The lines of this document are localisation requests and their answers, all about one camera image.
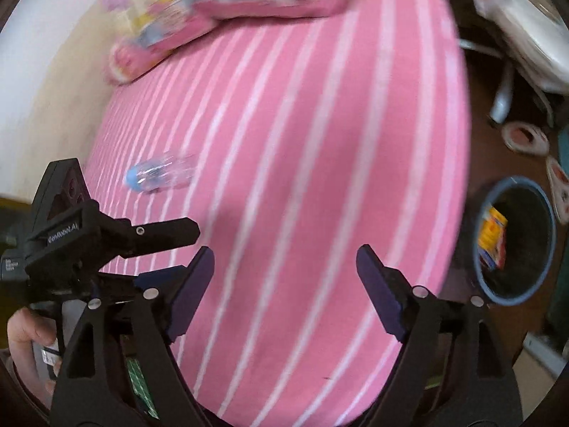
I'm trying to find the clear plastic bottle blue label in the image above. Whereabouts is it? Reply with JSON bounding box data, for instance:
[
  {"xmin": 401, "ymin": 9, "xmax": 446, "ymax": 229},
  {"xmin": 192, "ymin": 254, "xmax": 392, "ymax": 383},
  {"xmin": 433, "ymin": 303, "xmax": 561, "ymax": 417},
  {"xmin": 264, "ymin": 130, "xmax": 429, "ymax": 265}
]
[{"xmin": 124, "ymin": 151, "xmax": 198, "ymax": 194}]

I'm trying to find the blue round waste bin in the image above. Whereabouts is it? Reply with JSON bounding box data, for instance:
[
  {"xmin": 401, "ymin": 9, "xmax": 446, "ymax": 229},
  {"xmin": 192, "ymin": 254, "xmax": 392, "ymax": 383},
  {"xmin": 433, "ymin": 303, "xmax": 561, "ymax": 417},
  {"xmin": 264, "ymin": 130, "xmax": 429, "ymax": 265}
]
[{"xmin": 471, "ymin": 176, "xmax": 557, "ymax": 307}]

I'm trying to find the person's left hand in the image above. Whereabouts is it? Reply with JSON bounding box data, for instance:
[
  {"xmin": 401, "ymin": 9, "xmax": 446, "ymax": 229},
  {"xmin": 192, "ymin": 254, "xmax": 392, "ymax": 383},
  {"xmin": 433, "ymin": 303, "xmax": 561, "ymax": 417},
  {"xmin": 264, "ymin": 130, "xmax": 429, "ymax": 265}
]
[{"xmin": 6, "ymin": 308, "xmax": 58, "ymax": 396}]

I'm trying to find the green patterned cloth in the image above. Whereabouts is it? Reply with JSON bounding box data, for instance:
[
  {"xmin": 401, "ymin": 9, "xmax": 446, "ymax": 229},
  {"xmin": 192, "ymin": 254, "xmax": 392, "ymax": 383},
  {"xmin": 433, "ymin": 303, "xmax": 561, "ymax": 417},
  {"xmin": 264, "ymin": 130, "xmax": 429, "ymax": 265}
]
[{"xmin": 124, "ymin": 356, "xmax": 158, "ymax": 419}]

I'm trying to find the pink striped bed sheet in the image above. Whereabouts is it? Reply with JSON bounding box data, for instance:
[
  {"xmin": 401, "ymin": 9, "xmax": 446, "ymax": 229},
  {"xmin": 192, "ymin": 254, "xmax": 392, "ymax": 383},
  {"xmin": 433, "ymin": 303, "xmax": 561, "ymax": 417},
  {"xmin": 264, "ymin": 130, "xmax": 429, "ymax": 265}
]
[{"xmin": 82, "ymin": 0, "xmax": 473, "ymax": 427}]

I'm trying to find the orange yellow small box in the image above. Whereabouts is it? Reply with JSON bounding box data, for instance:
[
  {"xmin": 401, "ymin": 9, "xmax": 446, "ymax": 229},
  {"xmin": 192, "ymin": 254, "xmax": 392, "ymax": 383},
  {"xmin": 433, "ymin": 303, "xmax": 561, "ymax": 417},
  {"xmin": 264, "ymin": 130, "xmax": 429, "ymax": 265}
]
[{"xmin": 477, "ymin": 205, "xmax": 509, "ymax": 270}]

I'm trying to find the grey metal chair base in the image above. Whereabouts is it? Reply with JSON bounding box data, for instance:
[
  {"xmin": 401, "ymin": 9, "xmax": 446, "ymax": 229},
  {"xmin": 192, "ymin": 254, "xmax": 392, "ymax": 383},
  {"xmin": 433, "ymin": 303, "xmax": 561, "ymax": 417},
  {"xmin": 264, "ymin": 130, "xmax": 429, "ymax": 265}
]
[{"xmin": 458, "ymin": 38, "xmax": 516, "ymax": 125}]

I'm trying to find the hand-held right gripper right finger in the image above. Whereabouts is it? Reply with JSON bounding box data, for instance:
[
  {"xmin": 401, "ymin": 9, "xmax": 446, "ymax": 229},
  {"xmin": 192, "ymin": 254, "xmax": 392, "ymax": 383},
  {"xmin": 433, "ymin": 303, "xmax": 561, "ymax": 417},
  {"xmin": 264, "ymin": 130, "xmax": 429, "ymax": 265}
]
[{"xmin": 356, "ymin": 244, "xmax": 521, "ymax": 427}]

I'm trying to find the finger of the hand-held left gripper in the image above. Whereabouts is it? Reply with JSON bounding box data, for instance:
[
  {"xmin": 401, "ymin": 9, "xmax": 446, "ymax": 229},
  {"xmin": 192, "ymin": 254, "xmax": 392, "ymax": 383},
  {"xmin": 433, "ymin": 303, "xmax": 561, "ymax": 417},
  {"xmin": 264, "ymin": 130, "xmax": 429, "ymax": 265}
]
[
  {"xmin": 100, "ymin": 217, "xmax": 202, "ymax": 259},
  {"xmin": 95, "ymin": 265, "xmax": 190, "ymax": 306}
]

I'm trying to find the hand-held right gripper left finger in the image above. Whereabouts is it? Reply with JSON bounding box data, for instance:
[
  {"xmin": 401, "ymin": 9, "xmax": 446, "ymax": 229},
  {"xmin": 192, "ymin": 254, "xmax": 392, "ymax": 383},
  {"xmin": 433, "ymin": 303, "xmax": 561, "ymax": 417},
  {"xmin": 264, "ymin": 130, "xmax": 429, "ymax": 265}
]
[{"xmin": 49, "ymin": 246, "xmax": 216, "ymax": 427}]

